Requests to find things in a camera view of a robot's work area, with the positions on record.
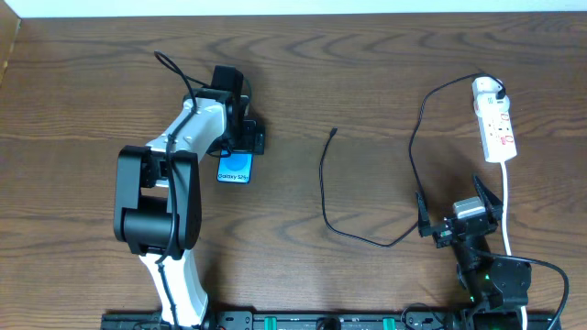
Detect white USB charger plug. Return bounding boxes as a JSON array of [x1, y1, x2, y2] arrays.
[[471, 75, 506, 100]]

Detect blue Galaxy smartphone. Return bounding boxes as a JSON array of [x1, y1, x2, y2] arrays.
[[216, 150, 253, 184]]

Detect cardboard panel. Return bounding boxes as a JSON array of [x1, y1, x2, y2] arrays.
[[0, 0, 21, 82]]

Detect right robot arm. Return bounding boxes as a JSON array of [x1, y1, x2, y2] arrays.
[[415, 177, 531, 329]]

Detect white power strip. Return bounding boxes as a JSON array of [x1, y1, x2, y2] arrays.
[[473, 94, 517, 163]]

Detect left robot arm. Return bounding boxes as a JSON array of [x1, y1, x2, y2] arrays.
[[114, 66, 265, 329]]

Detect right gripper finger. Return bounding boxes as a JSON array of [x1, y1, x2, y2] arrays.
[[472, 175, 504, 220], [415, 192, 433, 237]]

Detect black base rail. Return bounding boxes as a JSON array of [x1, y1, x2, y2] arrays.
[[100, 310, 563, 330]]

